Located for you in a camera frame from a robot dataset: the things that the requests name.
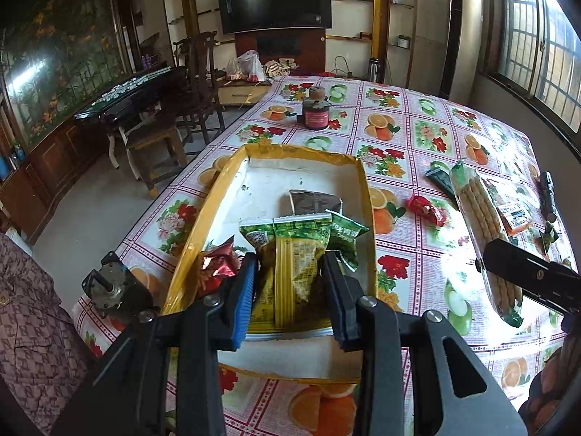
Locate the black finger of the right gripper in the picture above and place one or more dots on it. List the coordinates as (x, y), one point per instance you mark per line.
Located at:
(549, 283)

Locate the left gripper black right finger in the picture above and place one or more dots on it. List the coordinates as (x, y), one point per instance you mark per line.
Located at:
(342, 294)

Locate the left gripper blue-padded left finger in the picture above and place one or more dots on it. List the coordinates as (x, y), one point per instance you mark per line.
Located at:
(239, 302)

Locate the dark red gold snack bag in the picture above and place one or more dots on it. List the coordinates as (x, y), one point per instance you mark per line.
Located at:
(214, 265)

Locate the gold triangular snack bag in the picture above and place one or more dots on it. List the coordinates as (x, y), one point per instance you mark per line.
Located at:
(289, 294)

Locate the green wrinkled snack bag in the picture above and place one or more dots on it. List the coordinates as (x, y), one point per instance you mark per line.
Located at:
(343, 239)

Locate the orange cracker pack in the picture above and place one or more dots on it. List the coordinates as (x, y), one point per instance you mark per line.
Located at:
(514, 215)

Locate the silver foil snack bag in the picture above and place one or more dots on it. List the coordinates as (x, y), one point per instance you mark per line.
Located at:
(311, 202)

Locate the small red snack packet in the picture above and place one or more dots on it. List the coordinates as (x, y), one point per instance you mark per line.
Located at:
(427, 210)

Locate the dark green packet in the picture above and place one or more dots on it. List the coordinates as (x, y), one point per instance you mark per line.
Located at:
(441, 180)

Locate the black flashlight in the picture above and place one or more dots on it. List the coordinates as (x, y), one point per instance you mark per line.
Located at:
(547, 196)

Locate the yellow cardboard tray box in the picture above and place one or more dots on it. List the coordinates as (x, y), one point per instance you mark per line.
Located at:
(290, 207)

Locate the wooden stool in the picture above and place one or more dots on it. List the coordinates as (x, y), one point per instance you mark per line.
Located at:
(139, 142)

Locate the floral fruit tablecloth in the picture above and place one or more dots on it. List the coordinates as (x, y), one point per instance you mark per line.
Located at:
(397, 145)

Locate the dark wooden chair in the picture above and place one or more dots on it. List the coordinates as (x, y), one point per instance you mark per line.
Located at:
(199, 105)

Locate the small cork-top jar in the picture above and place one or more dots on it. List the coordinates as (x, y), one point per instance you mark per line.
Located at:
(317, 93)

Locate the black glossy side table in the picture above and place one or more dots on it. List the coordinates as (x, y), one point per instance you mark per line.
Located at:
(133, 95)

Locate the white plastic bag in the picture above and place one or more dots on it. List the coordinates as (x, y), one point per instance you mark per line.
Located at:
(246, 67)

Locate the person in brown patterned jacket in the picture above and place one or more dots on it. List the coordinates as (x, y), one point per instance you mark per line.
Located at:
(43, 358)

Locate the steel thermos bottle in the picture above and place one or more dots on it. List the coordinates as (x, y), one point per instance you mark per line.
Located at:
(373, 70)

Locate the window with metal grille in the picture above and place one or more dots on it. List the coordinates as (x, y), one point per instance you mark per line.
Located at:
(538, 58)

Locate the white standing air conditioner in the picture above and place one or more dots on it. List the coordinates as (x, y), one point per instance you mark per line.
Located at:
(465, 26)

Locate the wall-mounted black television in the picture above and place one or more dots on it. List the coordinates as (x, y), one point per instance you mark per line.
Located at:
(243, 16)

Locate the large floral wall painting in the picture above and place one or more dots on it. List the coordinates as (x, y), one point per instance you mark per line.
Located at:
(55, 57)

